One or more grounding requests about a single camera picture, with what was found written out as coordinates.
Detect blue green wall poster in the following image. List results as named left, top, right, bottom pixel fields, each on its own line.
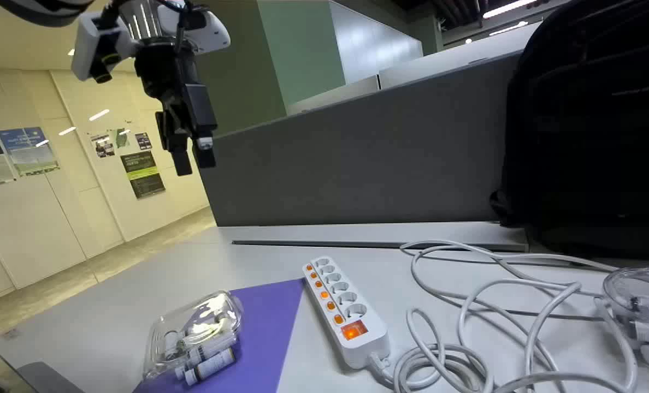
left=0, top=125, right=60, bottom=180

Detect white multi-socket power strip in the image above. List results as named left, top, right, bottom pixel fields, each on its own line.
left=299, top=253, right=393, bottom=372

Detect green pillar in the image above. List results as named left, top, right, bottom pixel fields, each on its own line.
left=190, top=0, right=346, bottom=139

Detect grey desk partition panel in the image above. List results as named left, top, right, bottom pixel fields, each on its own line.
left=199, top=21, right=543, bottom=227

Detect clear plastic bag with items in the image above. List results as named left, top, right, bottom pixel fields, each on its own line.
left=600, top=264, right=649, bottom=369

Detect small dark wall notice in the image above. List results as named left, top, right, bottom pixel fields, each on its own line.
left=90, top=133, right=115, bottom=159
left=133, top=130, right=154, bottom=153

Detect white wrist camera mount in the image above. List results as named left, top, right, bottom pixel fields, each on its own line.
left=69, top=10, right=141, bottom=85

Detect clear plastic marker package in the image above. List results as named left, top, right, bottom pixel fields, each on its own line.
left=141, top=289, right=244, bottom=386

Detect white tangled power cable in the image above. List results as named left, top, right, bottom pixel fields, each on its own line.
left=368, top=238, right=640, bottom=393

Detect dark grey flat object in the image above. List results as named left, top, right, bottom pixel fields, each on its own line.
left=14, top=361, right=84, bottom=393

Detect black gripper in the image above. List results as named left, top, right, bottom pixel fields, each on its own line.
left=133, top=35, right=217, bottom=180

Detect dark green wall poster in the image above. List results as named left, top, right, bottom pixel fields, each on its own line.
left=120, top=149, right=167, bottom=202

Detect long ceiling light tube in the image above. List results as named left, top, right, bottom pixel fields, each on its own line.
left=481, top=0, right=539, bottom=23

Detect black backpack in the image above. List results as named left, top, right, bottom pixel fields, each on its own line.
left=487, top=18, right=649, bottom=260

